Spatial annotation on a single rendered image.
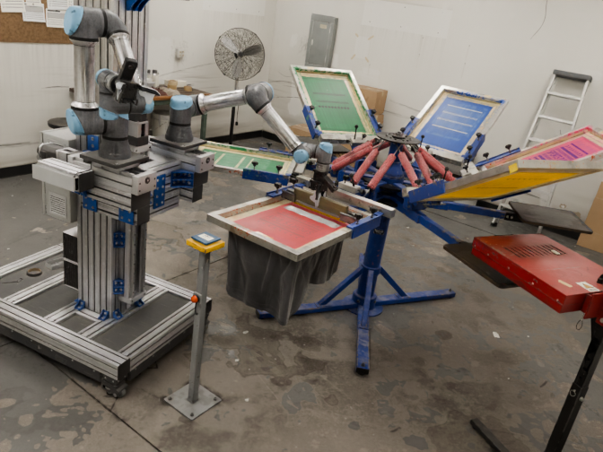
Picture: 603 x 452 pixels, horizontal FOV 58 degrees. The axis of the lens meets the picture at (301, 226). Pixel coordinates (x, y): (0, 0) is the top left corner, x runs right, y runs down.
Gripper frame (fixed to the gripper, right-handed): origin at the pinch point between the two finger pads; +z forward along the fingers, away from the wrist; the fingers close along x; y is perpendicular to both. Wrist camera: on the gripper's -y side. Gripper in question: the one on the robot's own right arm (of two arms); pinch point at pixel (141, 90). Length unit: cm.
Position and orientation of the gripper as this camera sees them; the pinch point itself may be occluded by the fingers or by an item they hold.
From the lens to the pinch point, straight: 209.1
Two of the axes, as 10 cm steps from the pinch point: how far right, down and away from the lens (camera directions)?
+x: -7.4, 0.2, -6.7
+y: -2.4, 9.2, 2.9
